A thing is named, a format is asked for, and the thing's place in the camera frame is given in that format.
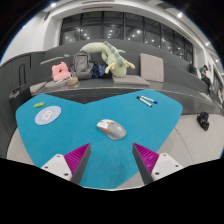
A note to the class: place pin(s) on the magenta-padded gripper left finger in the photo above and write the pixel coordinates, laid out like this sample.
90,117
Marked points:
56,165

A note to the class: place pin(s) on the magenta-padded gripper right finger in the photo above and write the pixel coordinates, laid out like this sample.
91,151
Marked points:
165,165

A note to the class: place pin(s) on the grey white computer mouse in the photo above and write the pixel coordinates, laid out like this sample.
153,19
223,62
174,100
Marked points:
113,130

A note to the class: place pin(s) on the round light blue mouse pad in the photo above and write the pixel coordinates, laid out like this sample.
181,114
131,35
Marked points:
48,115

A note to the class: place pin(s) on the black bag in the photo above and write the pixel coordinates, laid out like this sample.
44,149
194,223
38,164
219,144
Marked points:
203,120

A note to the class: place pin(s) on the small green case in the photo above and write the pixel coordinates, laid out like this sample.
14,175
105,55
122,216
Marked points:
39,104

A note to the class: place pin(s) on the white marker with black cap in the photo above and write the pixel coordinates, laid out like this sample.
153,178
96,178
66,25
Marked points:
144,101

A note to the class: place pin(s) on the white marker with blue cap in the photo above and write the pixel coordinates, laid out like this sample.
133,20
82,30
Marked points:
149,99

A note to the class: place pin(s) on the light grey seat cushion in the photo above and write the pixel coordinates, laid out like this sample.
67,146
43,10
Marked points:
37,88

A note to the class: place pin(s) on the round grey seat cushion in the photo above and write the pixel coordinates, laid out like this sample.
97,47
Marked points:
56,85

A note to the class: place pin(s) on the tan woven basket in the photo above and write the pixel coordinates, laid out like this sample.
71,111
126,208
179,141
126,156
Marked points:
72,81

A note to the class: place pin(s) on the grey tiered bench seating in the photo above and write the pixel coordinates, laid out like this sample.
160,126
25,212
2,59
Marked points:
96,84

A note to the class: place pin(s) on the grey flat seat cushion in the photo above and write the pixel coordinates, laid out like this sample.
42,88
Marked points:
130,80

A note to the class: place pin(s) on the pink plush cushion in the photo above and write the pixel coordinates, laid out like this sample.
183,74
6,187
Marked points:
60,71

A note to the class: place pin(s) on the person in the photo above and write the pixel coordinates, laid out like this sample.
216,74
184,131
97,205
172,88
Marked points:
204,75

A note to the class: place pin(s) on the grey square back cushion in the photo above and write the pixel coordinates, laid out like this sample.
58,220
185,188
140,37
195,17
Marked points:
151,67

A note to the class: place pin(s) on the dark blue patterned bag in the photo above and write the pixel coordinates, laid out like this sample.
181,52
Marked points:
98,71

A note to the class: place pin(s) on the grey backpack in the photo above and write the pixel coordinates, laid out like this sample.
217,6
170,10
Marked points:
81,65

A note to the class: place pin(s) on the green dragon plush toy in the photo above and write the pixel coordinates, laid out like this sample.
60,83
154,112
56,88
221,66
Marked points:
116,63

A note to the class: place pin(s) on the ceiling spot lights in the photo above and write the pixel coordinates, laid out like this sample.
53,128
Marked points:
180,15

